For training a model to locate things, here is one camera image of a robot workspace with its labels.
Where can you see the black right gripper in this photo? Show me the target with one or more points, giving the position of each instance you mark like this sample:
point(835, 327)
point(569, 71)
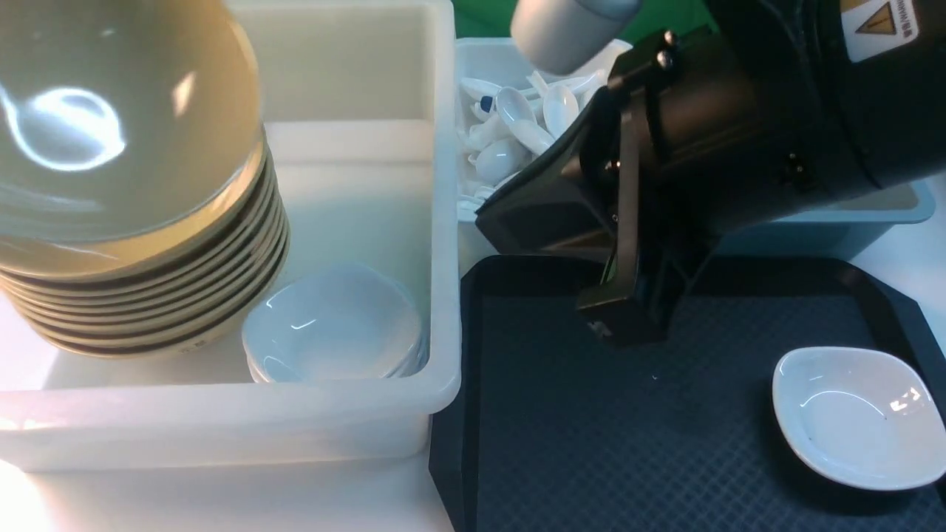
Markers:
point(636, 184)

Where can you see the white square sauce dish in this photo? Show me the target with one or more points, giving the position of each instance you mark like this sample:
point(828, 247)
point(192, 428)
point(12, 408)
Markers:
point(859, 417)

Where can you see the tan noodle bowl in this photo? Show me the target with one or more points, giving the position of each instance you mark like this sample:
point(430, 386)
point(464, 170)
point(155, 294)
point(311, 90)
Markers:
point(128, 127)

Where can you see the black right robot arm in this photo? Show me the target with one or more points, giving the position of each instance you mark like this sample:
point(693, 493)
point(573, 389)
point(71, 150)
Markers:
point(782, 107)

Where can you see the small white plastic bin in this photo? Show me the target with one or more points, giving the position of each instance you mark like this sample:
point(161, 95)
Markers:
point(498, 61)

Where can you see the pile of white spoons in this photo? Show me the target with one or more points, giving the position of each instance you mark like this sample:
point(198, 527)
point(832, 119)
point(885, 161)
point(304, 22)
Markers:
point(512, 127)

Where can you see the blue-grey plastic bin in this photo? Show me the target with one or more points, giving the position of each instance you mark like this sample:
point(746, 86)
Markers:
point(842, 230)

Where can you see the green backdrop cloth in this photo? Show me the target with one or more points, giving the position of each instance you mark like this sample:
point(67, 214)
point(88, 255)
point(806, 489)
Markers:
point(491, 19)

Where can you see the black plastic serving tray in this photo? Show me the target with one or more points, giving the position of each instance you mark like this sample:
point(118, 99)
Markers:
point(554, 430)

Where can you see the large white plastic tub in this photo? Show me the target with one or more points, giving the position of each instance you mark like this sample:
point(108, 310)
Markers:
point(360, 115)

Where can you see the stack of white dishes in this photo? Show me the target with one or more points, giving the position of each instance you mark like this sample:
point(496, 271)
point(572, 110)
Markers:
point(347, 322)

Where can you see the stack of tan bowls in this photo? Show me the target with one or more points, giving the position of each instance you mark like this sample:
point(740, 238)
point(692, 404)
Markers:
point(175, 301)

